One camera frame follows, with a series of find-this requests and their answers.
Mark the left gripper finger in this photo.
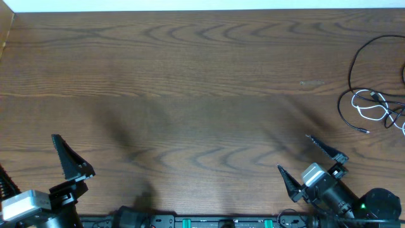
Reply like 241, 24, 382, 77
0, 167, 21, 201
51, 134, 96, 181

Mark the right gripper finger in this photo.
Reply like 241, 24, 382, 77
307, 135, 349, 165
277, 165, 309, 203

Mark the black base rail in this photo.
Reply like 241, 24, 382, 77
78, 212, 387, 228

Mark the white USB cable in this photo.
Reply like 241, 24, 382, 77
351, 89, 405, 136

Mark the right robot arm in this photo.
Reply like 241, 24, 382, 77
277, 136, 404, 227

